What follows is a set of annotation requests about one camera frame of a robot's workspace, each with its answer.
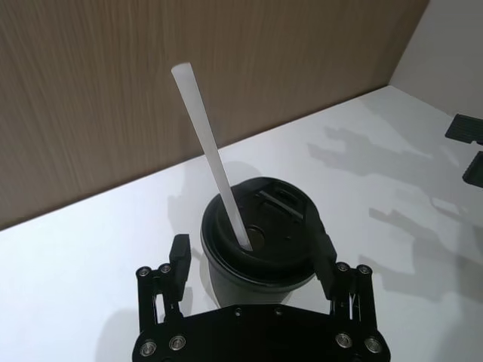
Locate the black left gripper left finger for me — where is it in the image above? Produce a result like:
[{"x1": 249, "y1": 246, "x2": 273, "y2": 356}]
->
[{"x1": 134, "y1": 233, "x2": 192, "y2": 338}]

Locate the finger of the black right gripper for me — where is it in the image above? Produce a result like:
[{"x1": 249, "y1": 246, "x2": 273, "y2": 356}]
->
[
  {"x1": 445, "y1": 112, "x2": 483, "y2": 145},
  {"x1": 462, "y1": 150, "x2": 483, "y2": 186}
]

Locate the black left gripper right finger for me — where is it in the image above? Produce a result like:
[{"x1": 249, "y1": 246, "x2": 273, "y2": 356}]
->
[{"x1": 315, "y1": 210, "x2": 375, "y2": 336}]

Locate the black plastic cup lid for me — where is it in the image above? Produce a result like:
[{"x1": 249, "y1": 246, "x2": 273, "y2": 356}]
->
[{"x1": 199, "y1": 175, "x2": 326, "y2": 293}]

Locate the white drinking straw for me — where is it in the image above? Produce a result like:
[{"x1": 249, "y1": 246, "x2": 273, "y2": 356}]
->
[{"x1": 171, "y1": 61, "x2": 254, "y2": 253}]

